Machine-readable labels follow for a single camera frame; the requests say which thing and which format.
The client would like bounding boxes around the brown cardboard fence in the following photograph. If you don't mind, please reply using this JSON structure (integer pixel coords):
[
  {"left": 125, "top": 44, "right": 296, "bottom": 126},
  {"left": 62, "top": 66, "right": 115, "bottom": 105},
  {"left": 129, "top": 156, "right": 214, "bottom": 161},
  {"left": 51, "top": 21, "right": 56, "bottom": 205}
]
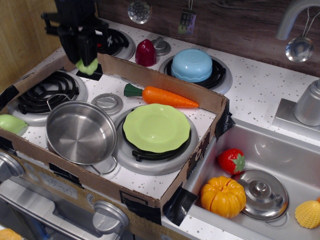
[{"left": 0, "top": 54, "right": 235, "bottom": 225}]

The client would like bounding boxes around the light green plastic plate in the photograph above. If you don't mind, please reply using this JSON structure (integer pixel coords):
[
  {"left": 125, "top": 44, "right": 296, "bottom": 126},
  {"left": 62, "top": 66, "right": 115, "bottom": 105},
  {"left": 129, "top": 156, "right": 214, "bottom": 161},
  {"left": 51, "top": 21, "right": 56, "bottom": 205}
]
[{"left": 122, "top": 103, "right": 192, "bottom": 154}]

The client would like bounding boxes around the silver stove knob left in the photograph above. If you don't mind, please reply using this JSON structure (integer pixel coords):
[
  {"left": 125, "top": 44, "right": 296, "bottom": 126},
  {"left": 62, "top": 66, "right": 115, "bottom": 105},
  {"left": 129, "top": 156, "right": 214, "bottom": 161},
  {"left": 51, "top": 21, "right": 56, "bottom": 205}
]
[{"left": 0, "top": 151, "right": 25, "bottom": 182}]

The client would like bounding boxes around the silver stove knob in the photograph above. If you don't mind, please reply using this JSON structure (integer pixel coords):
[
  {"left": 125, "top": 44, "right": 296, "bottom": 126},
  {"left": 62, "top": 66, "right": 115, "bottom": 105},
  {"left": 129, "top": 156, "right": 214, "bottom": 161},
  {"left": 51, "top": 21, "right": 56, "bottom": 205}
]
[
  {"left": 0, "top": 151, "right": 25, "bottom": 182},
  {"left": 92, "top": 200, "right": 130, "bottom": 235}
]

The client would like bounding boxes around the light green toy pear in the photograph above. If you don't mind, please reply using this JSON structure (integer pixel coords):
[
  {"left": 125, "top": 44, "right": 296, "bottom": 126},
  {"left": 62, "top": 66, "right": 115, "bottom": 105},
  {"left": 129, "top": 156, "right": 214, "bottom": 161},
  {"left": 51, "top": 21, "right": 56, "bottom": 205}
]
[{"left": 0, "top": 114, "right": 28, "bottom": 134}]

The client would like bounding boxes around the black front right burner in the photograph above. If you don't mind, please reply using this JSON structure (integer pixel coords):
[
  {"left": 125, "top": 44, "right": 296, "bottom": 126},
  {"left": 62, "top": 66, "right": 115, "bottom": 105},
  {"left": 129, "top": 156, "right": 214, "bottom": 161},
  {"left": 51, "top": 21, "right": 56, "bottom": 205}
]
[{"left": 121, "top": 107, "right": 193, "bottom": 161}]

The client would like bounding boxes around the black rear right burner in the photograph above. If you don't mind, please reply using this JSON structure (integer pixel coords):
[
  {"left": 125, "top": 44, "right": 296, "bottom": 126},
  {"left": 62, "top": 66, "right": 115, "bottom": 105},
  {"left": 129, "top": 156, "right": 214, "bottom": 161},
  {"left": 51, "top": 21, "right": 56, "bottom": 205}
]
[{"left": 161, "top": 57, "right": 227, "bottom": 89}]

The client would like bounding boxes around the hanging silver skimmer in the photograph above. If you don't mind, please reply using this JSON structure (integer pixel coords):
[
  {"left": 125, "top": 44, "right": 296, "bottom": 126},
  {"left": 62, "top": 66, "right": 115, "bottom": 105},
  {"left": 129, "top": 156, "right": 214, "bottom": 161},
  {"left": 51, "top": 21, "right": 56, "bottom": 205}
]
[{"left": 127, "top": 0, "right": 152, "bottom": 25}]

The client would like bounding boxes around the stainless steel pot lid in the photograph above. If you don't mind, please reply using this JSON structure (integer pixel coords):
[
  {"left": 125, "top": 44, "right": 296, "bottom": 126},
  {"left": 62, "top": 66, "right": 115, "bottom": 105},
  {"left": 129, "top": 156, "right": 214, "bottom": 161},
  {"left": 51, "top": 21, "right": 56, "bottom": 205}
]
[{"left": 232, "top": 168, "right": 290, "bottom": 222}]

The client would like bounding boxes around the silver stove knob front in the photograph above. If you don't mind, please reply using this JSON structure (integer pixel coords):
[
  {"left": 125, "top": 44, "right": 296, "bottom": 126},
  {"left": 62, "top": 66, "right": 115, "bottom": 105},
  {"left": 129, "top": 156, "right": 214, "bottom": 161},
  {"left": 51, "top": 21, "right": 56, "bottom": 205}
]
[{"left": 92, "top": 200, "right": 130, "bottom": 235}]

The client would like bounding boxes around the silver stovetop knob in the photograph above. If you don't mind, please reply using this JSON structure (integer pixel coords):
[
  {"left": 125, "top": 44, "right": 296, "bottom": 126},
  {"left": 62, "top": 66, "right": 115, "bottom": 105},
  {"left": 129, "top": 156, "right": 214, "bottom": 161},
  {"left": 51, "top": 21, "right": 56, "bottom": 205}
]
[
  {"left": 91, "top": 93, "right": 123, "bottom": 116},
  {"left": 151, "top": 36, "right": 171, "bottom": 57}
]

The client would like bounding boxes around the black burner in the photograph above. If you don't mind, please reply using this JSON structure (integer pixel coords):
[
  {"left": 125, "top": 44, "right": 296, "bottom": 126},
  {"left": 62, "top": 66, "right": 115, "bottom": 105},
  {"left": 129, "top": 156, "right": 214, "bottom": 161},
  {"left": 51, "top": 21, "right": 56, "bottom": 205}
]
[
  {"left": 17, "top": 71, "right": 80, "bottom": 115},
  {"left": 121, "top": 107, "right": 193, "bottom": 161},
  {"left": 161, "top": 57, "right": 227, "bottom": 89},
  {"left": 97, "top": 28, "right": 129, "bottom": 56}
]

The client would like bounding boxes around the light blue plastic bowl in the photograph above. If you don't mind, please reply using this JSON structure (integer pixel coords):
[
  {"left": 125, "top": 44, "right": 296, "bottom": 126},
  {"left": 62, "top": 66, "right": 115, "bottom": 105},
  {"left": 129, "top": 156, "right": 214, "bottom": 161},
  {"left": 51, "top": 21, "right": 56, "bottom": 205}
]
[{"left": 171, "top": 48, "right": 213, "bottom": 83}]

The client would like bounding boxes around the yellow toy corn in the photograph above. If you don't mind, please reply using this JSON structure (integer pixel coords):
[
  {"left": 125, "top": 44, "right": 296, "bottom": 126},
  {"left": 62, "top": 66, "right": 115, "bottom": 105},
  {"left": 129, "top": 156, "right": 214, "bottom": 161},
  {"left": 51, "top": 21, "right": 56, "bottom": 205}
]
[{"left": 294, "top": 200, "right": 320, "bottom": 229}]

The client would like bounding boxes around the red toy strawberry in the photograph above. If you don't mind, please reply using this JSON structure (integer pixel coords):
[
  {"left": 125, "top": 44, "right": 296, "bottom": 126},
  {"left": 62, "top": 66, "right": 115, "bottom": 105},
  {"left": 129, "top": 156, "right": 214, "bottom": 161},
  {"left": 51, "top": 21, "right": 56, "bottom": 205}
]
[{"left": 217, "top": 148, "right": 245, "bottom": 175}]

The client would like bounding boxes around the silver toy faucet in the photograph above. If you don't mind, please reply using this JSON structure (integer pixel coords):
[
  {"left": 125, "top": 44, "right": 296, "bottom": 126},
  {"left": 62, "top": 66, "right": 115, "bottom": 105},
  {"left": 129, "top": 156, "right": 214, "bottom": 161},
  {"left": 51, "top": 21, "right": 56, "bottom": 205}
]
[{"left": 272, "top": 0, "right": 320, "bottom": 140}]

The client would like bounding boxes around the silver toy sink basin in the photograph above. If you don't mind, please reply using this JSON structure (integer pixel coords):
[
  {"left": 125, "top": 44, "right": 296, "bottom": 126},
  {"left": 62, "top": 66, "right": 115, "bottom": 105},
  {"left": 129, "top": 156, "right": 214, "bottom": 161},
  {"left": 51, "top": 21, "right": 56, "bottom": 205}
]
[{"left": 185, "top": 120, "right": 320, "bottom": 240}]

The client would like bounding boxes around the hanging purple spatula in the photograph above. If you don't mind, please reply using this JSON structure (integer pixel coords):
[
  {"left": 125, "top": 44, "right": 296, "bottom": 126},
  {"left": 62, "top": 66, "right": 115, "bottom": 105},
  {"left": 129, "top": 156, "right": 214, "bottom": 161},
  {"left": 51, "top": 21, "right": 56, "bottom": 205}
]
[{"left": 177, "top": 0, "right": 196, "bottom": 35}]

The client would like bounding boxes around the yellow toy bottom left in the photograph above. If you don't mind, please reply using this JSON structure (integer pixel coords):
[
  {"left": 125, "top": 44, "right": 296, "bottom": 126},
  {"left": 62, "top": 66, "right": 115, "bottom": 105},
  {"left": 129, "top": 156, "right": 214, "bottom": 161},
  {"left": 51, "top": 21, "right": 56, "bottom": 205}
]
[{"left": 0, "top": 228, "right": 22, "bottom": 240}]

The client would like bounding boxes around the dark red toy beet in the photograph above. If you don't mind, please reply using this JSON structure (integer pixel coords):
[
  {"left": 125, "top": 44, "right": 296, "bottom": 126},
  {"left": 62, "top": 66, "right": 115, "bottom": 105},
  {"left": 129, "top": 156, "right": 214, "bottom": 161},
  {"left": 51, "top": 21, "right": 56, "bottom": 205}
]
[{"left": 135, "top": 39, "right": 157, "bottom": 67}]

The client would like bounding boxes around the orange toy pumpkin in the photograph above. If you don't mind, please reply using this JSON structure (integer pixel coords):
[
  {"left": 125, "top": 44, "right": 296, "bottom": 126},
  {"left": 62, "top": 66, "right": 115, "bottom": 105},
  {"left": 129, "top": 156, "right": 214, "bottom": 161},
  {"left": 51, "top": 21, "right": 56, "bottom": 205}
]
[{"left": 200, "top": 176, "right": 247, "bottom": 219}]

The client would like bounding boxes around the silver stovetop knob centre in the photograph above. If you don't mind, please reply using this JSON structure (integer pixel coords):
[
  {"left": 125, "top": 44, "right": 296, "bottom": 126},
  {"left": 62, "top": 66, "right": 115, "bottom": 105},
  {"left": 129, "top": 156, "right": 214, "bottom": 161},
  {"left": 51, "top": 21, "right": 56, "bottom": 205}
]
[{"left": 91, "top": 93, "right": 123, "bottom": 116}]

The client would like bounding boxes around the black front left burner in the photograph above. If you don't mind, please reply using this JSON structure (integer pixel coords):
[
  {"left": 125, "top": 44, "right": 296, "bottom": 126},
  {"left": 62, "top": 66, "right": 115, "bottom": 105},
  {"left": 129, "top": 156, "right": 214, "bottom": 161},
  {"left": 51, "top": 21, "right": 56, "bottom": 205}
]
[{"left": 17, "top": 71, "right": 80, "bottom": 115}]

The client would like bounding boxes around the silver stovetop knob rear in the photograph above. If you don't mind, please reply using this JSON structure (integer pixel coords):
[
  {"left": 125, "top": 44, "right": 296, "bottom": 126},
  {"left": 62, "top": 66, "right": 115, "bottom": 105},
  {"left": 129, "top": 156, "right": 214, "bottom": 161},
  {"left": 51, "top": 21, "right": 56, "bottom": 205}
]
[{"left": 151, "top": 36, "right": 171, "bottom": 57}]

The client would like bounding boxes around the orange toy carrot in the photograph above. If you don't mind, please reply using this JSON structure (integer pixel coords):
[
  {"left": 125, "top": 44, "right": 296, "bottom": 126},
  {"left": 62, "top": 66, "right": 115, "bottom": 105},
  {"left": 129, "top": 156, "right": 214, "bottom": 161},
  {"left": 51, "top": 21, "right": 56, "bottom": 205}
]
[{"left": 123, "top": 83, "right": 199, "bottom": 109}]

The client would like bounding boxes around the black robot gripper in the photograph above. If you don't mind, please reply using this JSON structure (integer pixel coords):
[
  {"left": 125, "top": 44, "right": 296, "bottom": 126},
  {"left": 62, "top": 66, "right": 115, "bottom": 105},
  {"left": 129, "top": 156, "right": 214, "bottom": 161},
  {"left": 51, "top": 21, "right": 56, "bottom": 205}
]
[{"left": 41, "top": 0, "right": 109, "bottom": 66}]

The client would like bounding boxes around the black rear left burner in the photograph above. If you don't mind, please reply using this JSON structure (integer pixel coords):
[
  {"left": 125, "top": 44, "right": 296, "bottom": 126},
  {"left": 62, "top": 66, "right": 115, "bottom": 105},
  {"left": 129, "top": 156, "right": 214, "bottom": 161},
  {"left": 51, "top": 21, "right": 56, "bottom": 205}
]
[{"left": 97, "top": 28, "right": 129, "bottom": 56}]

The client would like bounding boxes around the hanging silver ladle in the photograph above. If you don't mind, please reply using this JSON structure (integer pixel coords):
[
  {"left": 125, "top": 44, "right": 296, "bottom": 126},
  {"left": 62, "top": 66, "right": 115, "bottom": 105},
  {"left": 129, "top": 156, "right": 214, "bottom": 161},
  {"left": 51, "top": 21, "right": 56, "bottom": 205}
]
[{"left": 285, "top": 8, "right": 320, "bottom": 63}]

